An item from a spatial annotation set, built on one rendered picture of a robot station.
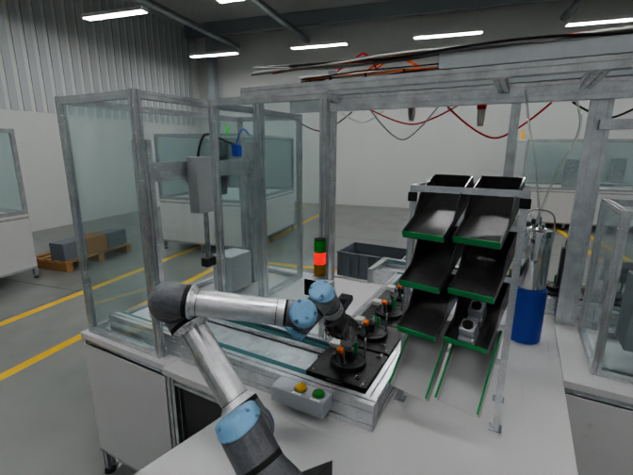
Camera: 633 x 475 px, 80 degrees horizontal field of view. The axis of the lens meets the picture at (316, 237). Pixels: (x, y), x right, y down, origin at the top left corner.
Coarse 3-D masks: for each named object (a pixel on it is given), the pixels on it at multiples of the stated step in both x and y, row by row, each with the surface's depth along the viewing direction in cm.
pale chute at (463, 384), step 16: (496, 336) 123; (464, 352) 125; (496, 352) 119; (448, 368) 124; (464, 368) 122; (480, 368) 120; (448, 384) 122; (464, 384) 120; (480, 384) 118; (448, 400) 119; (464, 400) 117; (480, 400) 112
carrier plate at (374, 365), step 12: (324, 360) 146; (372, 360) 147; (384, 360) 147; (312, 372) 139; (324, 372) 138; (336, 372) 138; (360, 372) 138; (372, 372) 139; (348, 384) 132; (360, 384) 132
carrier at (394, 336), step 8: (360, 320) 177; (360, 328) 166; (376, 328) 168; (384, 328) 168; (392, 328) 173; (360, 336) 162; (368, 336) 161; (376, 336) 161; (384, 336) 162; (392, 336) 165; (400, 336) 165; (360, 344) 158; (368, 344) 158; (376, 344) 159; (392, 344) 159; (376, 352) 154; (384, 352) 152
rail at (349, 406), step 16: (224, 352) 153; (240, 368) 148; (256, 368) 144; (272, 368) 144; (256, 384) 146; (320, 384) 134; (336, 384) 133; (336, 400) 129; (352, 400) 125; (368, 400) 125; (336, 416) 130; (352, 416) 127; (368, 416) 124
